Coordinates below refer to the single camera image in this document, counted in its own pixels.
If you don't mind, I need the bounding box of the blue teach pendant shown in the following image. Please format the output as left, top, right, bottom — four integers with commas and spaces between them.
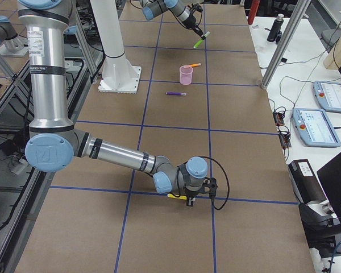
292, 108, 341, 148
313, 81, 341, 113

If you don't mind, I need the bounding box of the yellow highlighter pen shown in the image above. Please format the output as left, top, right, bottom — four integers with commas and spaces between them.
167, 193, 187, 200

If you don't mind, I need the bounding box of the aluminium frame post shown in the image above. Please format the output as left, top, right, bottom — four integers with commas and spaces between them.
260, 0, 311, 89

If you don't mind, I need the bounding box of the green highlighter pen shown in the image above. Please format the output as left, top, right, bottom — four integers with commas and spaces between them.
193, 31, 210, 49

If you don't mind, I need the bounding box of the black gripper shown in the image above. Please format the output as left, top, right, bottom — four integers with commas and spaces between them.
184, 187, 205, 206
186, 15, 205, 39

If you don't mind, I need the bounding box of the red cylinder bottle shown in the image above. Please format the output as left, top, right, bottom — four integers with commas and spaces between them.
247, 0, 260, 25

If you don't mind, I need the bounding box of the black box with label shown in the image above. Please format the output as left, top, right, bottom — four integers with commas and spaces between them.
288, 159, 327, 205

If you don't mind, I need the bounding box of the black water bottle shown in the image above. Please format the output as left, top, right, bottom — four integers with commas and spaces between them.
267, 14, 284, 43

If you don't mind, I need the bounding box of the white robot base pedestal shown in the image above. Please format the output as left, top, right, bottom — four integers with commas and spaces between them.
90, 0, 142, 94

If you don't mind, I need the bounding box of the far blue teach pendant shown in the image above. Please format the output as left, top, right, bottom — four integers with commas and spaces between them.
313, 81, 341, 113

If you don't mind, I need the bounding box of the orange highlighter pen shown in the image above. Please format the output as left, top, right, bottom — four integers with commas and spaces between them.
189, 63, 202, 68

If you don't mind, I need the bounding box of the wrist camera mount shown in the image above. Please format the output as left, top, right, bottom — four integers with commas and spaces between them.
202, 177, 218, 199
188, 3, 203, 14

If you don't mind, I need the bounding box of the purple marker pen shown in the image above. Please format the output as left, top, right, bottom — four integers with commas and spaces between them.
165, 92, 187, 96

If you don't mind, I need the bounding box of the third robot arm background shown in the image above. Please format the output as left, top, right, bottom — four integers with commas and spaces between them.
0, 15, 28, 57

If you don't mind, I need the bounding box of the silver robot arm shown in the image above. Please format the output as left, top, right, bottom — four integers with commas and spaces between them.
18, 1, 217, 205
139, 0, 208, 40

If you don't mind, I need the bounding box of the near blue teach pendant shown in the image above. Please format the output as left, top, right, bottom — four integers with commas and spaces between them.
292, 108, 341, 148

